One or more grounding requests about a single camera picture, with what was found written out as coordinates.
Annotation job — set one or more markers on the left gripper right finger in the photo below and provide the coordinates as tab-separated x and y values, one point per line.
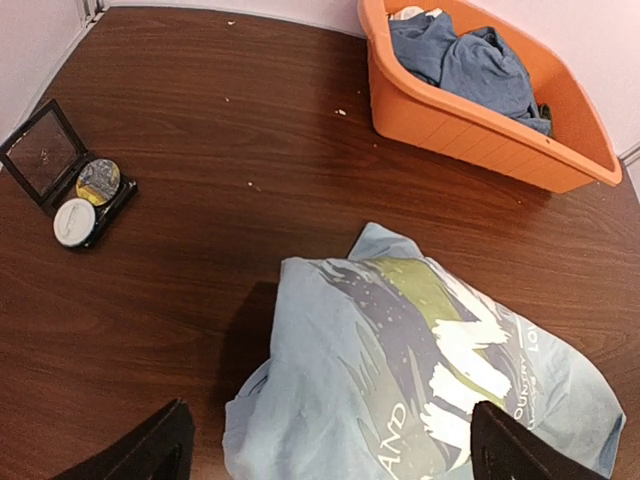
501	448

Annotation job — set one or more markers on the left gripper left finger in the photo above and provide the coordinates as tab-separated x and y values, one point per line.
161	447

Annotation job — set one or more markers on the light blue printed t-shirt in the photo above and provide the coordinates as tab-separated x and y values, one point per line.
377	361

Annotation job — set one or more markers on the white round brooch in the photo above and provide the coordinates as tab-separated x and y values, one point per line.
74	222

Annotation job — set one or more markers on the painted round brooch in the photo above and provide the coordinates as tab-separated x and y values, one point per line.
98	182

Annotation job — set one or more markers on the black open brooch case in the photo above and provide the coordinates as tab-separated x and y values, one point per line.
45	155

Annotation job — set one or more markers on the orange plastic basin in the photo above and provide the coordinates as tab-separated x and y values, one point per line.
409	110

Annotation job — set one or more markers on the dark blue garment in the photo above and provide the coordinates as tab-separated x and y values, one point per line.
478	66

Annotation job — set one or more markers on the left aluminium corner post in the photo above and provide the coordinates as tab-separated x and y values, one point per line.
89	10

